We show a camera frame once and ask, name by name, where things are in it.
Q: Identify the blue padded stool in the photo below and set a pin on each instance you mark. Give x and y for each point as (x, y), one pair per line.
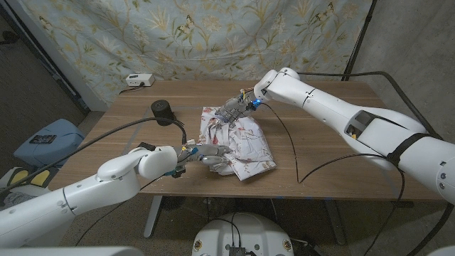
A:
(49, 142)

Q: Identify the black power brick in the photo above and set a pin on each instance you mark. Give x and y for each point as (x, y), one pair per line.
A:
(313, 249)

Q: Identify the white power strip box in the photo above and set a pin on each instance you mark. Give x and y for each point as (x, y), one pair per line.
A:
(139, 79)

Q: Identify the white cloth with red flowers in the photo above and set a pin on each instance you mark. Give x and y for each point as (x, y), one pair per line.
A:
(249, 149)

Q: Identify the black cylindrical speaker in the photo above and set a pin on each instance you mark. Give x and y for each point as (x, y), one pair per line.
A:
(161, 108)

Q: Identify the grey sneaker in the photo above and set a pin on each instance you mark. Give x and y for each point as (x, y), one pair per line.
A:
(17, 199)

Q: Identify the black flat package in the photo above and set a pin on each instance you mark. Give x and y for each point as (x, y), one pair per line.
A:
(146, 146)

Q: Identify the pale blue floral backdrop cloth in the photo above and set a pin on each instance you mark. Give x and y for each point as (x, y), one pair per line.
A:
(142, 42)

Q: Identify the black backdrop stand pole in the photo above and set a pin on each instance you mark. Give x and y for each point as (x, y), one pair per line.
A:
(359, 39)

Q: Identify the grey metal table leg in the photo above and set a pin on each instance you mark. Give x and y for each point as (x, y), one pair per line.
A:
(152, 217)
(334, 220)

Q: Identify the black and yellow foot pedal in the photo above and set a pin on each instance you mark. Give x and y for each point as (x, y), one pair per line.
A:
(39, 177)

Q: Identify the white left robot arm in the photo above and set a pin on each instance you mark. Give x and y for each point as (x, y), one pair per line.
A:
(106, 185)

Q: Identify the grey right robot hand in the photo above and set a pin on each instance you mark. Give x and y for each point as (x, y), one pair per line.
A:
(238, 106)

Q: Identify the black module on robot base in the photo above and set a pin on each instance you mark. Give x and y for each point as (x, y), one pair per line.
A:
(237, 251)

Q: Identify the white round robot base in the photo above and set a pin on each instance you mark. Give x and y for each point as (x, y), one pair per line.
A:
(256, 231)

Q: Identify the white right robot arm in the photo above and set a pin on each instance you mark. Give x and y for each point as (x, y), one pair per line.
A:
(320, 103)

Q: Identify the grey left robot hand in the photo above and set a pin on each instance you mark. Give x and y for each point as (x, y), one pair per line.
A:
(206, 153)

